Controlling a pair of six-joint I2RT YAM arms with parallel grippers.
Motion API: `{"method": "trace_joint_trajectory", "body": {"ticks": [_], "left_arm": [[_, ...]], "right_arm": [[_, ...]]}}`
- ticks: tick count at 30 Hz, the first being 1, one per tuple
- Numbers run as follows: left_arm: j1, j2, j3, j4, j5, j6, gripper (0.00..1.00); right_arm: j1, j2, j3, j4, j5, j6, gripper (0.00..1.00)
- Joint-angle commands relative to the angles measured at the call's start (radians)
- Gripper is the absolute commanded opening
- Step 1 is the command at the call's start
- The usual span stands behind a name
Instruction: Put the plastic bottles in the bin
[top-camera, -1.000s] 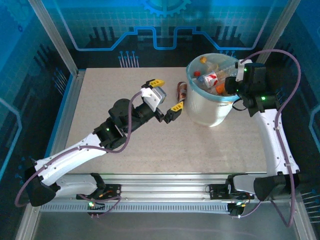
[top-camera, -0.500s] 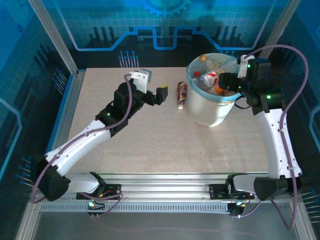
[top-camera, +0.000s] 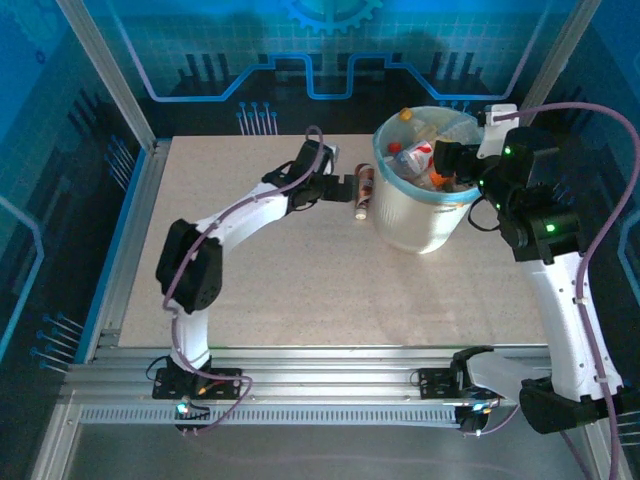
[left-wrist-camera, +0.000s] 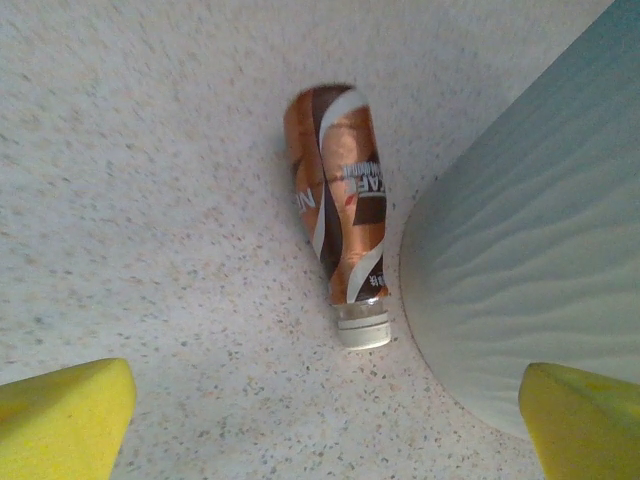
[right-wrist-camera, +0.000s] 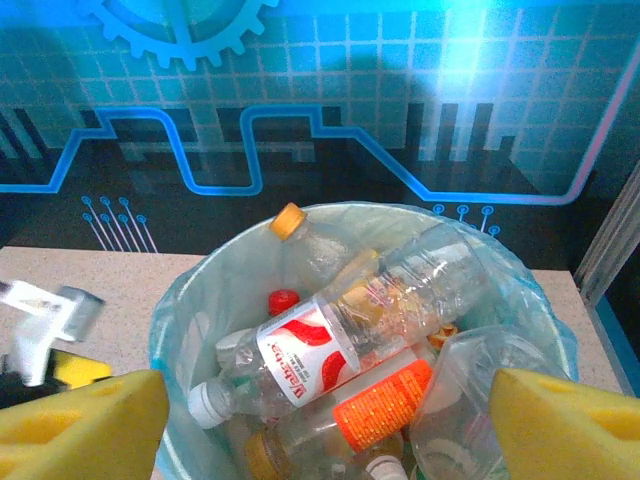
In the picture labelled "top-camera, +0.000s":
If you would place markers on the clear water bottle white cap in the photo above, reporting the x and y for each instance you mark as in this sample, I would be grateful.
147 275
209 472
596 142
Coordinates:
417 155

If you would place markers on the orange juice bottle yellow cap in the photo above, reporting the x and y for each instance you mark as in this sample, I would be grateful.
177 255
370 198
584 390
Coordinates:
406 115

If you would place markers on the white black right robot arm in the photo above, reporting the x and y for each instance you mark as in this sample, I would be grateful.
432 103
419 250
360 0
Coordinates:
560 310

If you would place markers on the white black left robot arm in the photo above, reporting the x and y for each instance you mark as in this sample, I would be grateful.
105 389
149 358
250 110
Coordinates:
250 207

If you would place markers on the blue plastic bin liner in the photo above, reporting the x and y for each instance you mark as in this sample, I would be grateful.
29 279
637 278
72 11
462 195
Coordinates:
450 197

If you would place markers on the white plastic waste bin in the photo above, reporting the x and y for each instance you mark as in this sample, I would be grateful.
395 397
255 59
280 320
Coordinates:
415 225

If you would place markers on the brown coffee bottle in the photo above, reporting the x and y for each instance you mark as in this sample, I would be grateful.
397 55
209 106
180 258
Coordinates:
365 187

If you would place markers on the aluminium frame post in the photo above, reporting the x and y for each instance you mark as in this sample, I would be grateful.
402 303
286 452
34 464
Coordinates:
110 75
555 55

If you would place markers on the aluminium frame rail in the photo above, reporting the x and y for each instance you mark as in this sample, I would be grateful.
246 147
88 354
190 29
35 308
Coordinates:
325 370
130 240

